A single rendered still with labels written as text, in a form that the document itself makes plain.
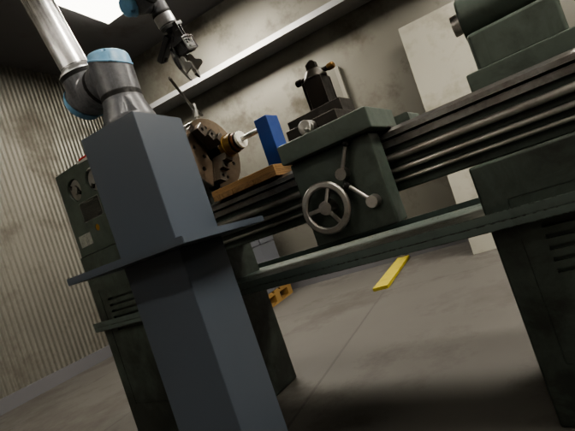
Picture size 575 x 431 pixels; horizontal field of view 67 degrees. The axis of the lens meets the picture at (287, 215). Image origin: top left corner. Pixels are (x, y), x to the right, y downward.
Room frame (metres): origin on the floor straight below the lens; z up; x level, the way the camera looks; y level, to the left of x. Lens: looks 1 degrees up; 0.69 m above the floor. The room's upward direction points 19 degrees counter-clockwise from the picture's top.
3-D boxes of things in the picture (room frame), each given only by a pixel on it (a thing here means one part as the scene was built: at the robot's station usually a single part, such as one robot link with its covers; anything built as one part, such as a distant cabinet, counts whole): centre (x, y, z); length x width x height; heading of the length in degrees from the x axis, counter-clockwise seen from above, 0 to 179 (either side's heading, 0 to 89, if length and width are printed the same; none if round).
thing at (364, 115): (1.43, -0.30, 0.89); 0.53 x 0.30 x 0.06; 147
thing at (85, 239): (2.03, 0.59, 1.06); 0.59 x 0.48 x 0.39; 57
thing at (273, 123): (1.64, -0.04, 1.00); 0.08 x 0.06 x 0.23; 147
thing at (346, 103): (1.43, -0.21, 1.00); 0.20 x 0.10 x 0.05; 57
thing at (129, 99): (1.22, 0.34, 1.15); 0.15 x 0.15 x 0.10
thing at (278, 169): (1.68, 0.02, 0.88); 0.36 x 0.30 x 0.04; 147
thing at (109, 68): (1.23, 0.34, 1.27); 0.13 x 0.12 x 0.14; 53
